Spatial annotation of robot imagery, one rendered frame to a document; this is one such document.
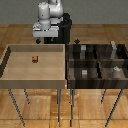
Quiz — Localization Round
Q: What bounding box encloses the small brown bread loaf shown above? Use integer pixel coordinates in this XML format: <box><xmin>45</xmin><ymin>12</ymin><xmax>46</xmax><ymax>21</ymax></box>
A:
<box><xmin>31</xmin><ymin>56</ymin><xmax>39</xmax><ymax>64</ymax></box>

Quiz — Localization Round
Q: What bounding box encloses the light wooden bin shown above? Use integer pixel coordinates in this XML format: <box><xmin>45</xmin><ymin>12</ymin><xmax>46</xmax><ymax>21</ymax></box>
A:
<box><xmin>0</xmin><ymin>43</ymin><xmax>68</xmax><ymax>90</ymax></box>

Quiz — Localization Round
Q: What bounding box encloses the small grey cube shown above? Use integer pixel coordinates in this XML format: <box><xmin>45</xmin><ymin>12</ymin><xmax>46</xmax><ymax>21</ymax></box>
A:
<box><xmin>81</xmin><ymin>69</ymin><xmax>89</xmax><ymax>78</ymax></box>

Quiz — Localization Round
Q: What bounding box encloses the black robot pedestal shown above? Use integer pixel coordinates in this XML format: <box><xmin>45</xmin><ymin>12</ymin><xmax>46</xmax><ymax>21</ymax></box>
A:
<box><xmin>43</xmin><ymin>12</ymin><xmax>73</xmax><ymax>45</ymax></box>

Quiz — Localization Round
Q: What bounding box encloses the thin metal table leg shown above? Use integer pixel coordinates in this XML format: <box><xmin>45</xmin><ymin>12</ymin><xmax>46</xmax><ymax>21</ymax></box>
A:
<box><xmin>7</xmin><ymin>88</ymin><xmax>26</xmax><ymax>127</ymax></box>
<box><xmin>22</xmin><ymin>88</ymin><xmax>31</xmax><ymax>105</ymax></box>
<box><xmin>69</xmin><ymin>88</ymin><xmax>76</xmax><ymax>128</ymax></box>
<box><xmin>100</xmin><ymin>88</ymin><xmax>108</xmax><ymax>105</ymax></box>
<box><xmin>56</xmin><ymin>88</ymin><xmax>62</xmax><ymax>128</ymax></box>
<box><xmin>104</xmin><ymin>88</ymin><xmax>125</xmax><ymax>128</ymax></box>

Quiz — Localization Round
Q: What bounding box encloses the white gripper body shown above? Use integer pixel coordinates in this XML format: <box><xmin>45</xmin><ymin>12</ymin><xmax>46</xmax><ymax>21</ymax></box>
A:
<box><xmin>31</xmin><ymin>27</ymin><xmax>61</xmax><ymax>39</ymax></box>

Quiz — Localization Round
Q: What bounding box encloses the grey can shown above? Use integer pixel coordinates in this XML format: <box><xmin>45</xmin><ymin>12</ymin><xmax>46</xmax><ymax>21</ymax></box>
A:
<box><xmin>112</xmin><ymin>66</ymin><xmax>122</xmax><ymax>79</ymax></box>

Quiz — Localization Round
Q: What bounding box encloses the tall grey box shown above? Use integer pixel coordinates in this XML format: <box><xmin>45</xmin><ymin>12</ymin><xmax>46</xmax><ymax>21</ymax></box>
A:
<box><xmin>110</xmin><ymin>40</ymin><xmax>118</xmax><ymax>60</ymax></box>

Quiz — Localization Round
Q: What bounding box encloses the dark wooden compartment bin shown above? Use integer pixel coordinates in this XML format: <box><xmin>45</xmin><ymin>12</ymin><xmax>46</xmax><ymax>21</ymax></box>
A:
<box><xmin>65</xmin><ymin>42</ymin><xmax>128</xmax><ymax>90</ymax></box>

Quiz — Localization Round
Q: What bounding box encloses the grey carton box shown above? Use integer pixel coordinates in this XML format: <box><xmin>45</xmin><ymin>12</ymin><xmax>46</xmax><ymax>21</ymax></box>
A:
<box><xmin>79</xmin><ymin>45</ymin><xmax>87</xmax><ymax>60</ymax></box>

